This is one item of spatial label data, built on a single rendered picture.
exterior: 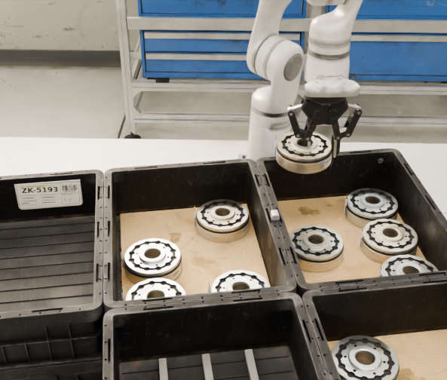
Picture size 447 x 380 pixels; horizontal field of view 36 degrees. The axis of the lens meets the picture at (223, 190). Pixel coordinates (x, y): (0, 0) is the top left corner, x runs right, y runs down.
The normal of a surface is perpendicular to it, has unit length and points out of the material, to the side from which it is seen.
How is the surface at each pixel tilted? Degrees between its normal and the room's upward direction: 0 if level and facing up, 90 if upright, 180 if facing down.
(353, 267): 0
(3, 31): 90
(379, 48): 90
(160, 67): 90
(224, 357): 0
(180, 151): 0
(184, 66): 90
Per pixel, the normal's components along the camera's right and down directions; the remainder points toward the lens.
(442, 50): -0.03, 0.56
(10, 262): 0.00, -0.83
